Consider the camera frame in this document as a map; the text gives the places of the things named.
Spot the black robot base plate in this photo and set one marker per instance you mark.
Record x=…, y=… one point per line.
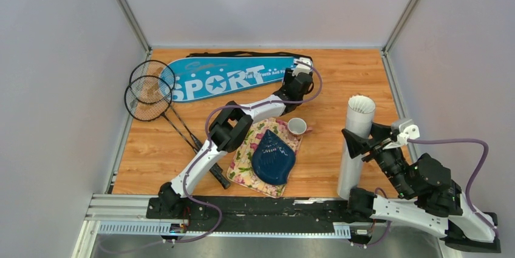
x=260, y=214

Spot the floral rectangular tray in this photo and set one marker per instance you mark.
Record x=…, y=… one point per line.
x=241, y=171

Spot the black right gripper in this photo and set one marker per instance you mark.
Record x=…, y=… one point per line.
x=379, y=136

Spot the black badminton racket lower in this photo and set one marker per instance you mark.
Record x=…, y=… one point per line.
x=148, y=98

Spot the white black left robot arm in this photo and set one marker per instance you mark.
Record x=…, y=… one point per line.
x=227, y=126

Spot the floral ceramic cup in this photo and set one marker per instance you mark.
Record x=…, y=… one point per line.
x=297, y=128

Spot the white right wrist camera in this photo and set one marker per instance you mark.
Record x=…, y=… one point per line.
x=403, y=130

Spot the black badminton racket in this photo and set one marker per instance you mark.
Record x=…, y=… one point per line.
x=148, y=98
x=162, y=70

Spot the grey shuttlecock tube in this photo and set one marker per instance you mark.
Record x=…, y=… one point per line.
x=359, y=118

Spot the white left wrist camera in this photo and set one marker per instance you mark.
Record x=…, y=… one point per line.
x=302, y=65

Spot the black badminton racket upper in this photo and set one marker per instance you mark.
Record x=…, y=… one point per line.
x=162, y=70

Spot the blue sport racket bag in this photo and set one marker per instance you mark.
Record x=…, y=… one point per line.
x=201, y=76

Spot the aluminium frame rail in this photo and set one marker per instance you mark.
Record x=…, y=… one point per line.
x=127, y=214

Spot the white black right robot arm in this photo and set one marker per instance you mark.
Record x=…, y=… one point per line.
x=440, y=208

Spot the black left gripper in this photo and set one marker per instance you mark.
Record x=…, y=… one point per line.
x=288, y=78

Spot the blue leaf-shaped plate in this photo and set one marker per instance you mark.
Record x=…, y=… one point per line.
x=273, y=159

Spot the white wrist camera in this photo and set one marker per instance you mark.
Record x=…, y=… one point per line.
x=302, y=65
x=403, y=130

